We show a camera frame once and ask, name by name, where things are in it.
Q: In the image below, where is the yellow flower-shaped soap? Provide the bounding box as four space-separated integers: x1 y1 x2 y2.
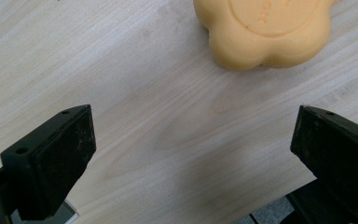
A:
193 0 339 72

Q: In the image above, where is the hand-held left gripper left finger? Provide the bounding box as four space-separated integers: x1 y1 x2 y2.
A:
0 104 97 221

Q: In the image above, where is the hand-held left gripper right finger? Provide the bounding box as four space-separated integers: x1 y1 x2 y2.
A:
290 105 358 222

